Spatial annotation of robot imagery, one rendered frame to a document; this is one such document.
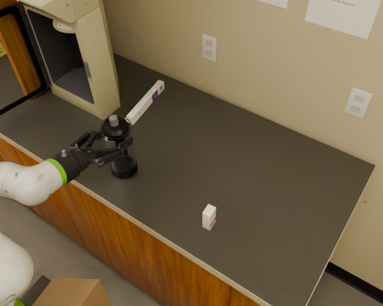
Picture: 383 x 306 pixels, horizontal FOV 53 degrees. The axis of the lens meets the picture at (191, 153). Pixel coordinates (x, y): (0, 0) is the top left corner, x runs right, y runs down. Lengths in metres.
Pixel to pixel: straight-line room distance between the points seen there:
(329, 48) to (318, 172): 0.45
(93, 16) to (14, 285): 0.94
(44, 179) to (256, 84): 0.94
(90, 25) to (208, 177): 0.69
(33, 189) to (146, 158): 0.54
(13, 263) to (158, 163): 0.76
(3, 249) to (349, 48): 1.16
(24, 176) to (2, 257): 0.30
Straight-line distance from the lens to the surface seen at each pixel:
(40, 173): 1.15
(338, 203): 1.47
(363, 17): 1.36
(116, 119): 1.30
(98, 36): 1.53
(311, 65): 1.50
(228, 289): 1.42
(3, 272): 0.91
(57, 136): 1.71
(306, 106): 1.61
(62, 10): 1.39
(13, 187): 1.16
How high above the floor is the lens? 2.09
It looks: 49 degrees down
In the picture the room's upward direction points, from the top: 2 degrees counter-clockwise
